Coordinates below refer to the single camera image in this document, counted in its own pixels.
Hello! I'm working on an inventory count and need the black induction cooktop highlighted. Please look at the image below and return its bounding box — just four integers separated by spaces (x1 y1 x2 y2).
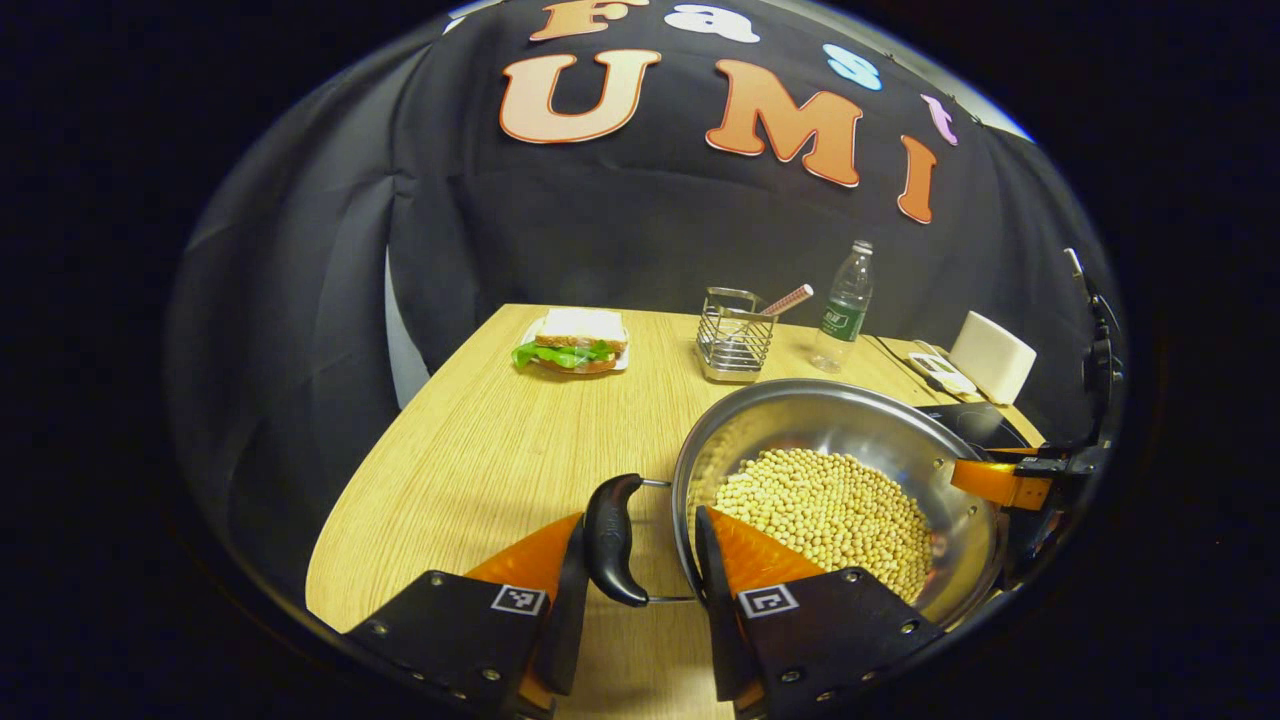
915 402 1046 453

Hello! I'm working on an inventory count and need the pile of yellow soybeans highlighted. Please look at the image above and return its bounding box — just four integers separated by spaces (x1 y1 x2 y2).
712 448 936 604

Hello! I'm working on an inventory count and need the clear plastic water bottle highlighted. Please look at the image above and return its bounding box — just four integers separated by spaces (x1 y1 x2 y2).
810 240 875 375

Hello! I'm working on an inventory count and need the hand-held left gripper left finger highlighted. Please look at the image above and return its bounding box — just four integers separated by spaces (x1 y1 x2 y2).
345 512 591 719

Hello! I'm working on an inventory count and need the wire utensil holder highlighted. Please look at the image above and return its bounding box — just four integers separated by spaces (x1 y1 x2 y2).
696 287 779 384

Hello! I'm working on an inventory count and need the stainless steel pot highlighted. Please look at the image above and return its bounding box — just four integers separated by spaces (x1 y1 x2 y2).
583 378 1009 631

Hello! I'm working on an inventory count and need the white toaster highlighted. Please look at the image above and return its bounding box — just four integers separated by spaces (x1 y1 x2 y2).
948 310 1038 406

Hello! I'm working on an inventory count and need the sandwich on white plate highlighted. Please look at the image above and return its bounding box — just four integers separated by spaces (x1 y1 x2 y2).
512 308 631 376

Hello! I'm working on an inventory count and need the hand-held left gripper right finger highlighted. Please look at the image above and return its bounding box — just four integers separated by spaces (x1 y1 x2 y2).
695 505 946 719

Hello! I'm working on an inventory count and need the striped straw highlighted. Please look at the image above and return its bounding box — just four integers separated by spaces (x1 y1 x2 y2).
760 284 815 318

